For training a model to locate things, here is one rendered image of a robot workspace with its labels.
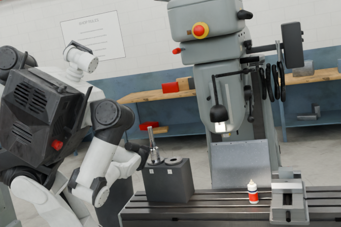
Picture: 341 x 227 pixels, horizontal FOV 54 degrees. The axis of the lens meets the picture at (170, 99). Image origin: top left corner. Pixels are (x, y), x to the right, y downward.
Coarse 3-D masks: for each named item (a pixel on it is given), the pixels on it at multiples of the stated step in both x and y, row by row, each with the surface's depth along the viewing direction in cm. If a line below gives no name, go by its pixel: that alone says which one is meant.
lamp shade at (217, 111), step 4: (220, 104) 131; (212, 108) 130; (216, 108) 129; (220, 108) 128; (224, 108) 129; (212, 112) 129; (216, 112) 128; (220, 112) 128; (224, 112) 128; (212, 116) 129; (216, 116) 128; (220, 116) 128; (224, 116) 128; (212, 120) 130; (216, 120) 129; (220, 120) 128; (224, 120) 129
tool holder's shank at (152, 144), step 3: (150, 126) 168; (150, 129) 166; (150, 132) 166; (150, 135) 167; (153, 135) 168; (150, 138) 167; (153, 138) 167; (150, 141) 168; (153, 141) 167; (150, 144) 168; (153, 144) 167; (153, 147) 168
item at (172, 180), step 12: (144, 168) 167; (156, 168) 164; (168, 168) 161; (180, 168) 159; (144, 180) 169; (156, 180) 166; (168, 180) 163; (180, 180) 160; (192, 180) 170; (156, 192) 167; (168, 192) 164; (180, 192) 162; (192, 192) 169
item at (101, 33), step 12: (108, 12) 601; (60, 24) 632; (72, 24) 626; (84, 24) 619; (96, 24) 612; (108, 24) 606; (72, 36) 631; (84, 36) 624; (96, 36) 617; (108, 36) 611; (120, 36) 604; (96, 48) 623; (108, 48) 616; (120, 48) 609
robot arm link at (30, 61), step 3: (21, 54) 121; (27, 57) 126; (30, 57) 129; (27, 60) 125; (30, 60) 127; (33, 60) 130; (27, 63) 125; (30, 63) 127; (33, 63) 130; (33, 66) 130; (0, 81) 122; (3, 81) 122; (3, 84) 122
